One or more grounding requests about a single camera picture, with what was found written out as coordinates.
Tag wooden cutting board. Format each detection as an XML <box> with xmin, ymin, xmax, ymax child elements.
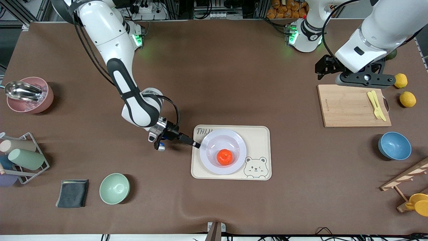
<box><xmin>317</xmin><ymin>84</ymin><xmax>392</xmax><ymax>128</ymax></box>

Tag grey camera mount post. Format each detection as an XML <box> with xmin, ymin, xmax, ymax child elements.
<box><xmin>205</xmin><ymin>222</ymin><xmax>226</xmax><ymax>241</ymax></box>

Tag black cable bundle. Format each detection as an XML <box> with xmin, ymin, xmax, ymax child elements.
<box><xmin>314</xmin><ymin>227</ymin><xmax>428</xmax><ymax>241</ymax></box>

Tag shiny metal scoop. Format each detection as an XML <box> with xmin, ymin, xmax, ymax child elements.
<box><xmin>0</xmin><ymin>81</ymin><xmax>43</xmax><ymax>101</ymax></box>

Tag beige cup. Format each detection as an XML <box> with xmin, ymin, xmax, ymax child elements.
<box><xmin>0</xmin><ymin>139</ymin><xmax>36</xmax><ymax>154</ymax></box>

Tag purple cup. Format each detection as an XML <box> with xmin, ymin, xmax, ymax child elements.
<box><xmin>0</xmin><ymin>173</ymin><xmax>19</xmax><ymax>187</ymax></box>

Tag pile of orange fruit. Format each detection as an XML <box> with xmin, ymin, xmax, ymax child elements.
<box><xmin>266</xmin><ymin>0</ymin><xmax>308</xmax><ymax>19</ymax></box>

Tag dark grey folded cloth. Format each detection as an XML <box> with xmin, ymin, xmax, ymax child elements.
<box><xmin>56</xmin><ymin>179</ymin><xmax>89</xmax><ymax>209</ymax></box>

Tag brown table cover mat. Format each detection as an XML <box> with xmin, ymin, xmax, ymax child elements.
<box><xmin>0</xmin><ymin>18</ymin><xmax>428</xmax><ymax>236</ymax></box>

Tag white power strip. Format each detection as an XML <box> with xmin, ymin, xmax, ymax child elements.
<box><xmin>129</xmin><ymin>2</ymin><xmax>168</xmax><ymax>20</ymax></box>
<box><xmin>201</xmin><ymin>11</ymin><xmax>243</xmax><ymax>19</ymax></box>

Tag wooden mug rack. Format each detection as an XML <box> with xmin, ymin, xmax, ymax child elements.
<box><xmin>380</xmin><ymin>157</ymin><xmax>428</xmax><ymax>213</ymax></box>

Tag blue bowl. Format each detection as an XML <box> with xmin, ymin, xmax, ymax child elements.
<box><xmin>378</xmin><ymin>132</ymin><xmax>412</xmax><ymax>161</ymax></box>

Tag yellow plastic fork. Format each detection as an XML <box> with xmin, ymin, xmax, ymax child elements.
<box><xmin>367</xmin><ymin>91</ymin><xmax>383</xmax><ymax>120</ymax></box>

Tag pale white round plate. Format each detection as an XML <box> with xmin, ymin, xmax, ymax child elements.
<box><xmin>199</xmin><ymin>129</ymin><xmax>247</xmax><ymax>175</ymax></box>

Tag pale green bowl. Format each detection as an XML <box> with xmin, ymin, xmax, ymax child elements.
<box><xmin>99</xmin><ymin>173</ymin><xmax>130</xmax><ymax>205</ymax></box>

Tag pale green cup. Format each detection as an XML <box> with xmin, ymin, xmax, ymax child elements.
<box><xmin>8</xmin><ymin>148</ymin><xmax>45</xmax><ymax>171</ymax></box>

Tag yellow lemon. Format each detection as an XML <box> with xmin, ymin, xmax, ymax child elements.
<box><xmin>394</xmin><ymin>73</ymin><xmax>408</xmax><ymax>89</ymax></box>
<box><xmin>400</xmin><ymin>91</ymin><xmax>417</xmax><ymax>108</ymax></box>

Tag yellow mug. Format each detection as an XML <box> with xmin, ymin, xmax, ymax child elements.
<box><xmin>405</xmin><ymin>193</ymin><xmax>428</xmax><ymax>217</ymax></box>

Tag cream tray with bear print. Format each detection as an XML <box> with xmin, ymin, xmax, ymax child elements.
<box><xmin>191</xmin><ymin>125</ymin><xmax>272</xmax><ymax>181</ymax></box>

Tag grey wire cup rack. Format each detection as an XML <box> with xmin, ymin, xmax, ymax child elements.
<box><xmin>0</xmin><ymin>132</ymin><xmax>50</xmax><ymax>185</ymax></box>

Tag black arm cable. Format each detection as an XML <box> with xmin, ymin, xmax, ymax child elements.
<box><xmin>69</xmin><ymin>0</ymin><xmax>181</xmax><ymax>134</ymax></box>
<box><xmin>321</xmin><ymin>0</ymin><xmax>360</xmax><ymax>63</ymax></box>

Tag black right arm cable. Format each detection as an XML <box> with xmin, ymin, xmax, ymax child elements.
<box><xmin>69</xmin><ymin>0</ymin><xmax>181</xmax><ymax>134</ymax></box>

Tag pink bowl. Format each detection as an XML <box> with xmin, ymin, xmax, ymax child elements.
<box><xmin>7</xmin><ymin>77</ymin><xmax>54</xmax><ymax>114</ymax></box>

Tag blue cup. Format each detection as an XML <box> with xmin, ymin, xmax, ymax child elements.
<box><xmin>0</xmin><ymin>155</ymin><xmax>14</xmax><ymax>170</ymax></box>

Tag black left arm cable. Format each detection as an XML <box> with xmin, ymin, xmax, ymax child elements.
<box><xmin>321</xmin><ymin>0</ymin><xmax>360</xmax><ymax>63</ymax></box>

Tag yellow plastic knife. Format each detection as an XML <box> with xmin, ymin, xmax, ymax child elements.
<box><xmin>371</xmin><ymin>90</ymin><xmax>387</xmax><ymax>122</ymax></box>

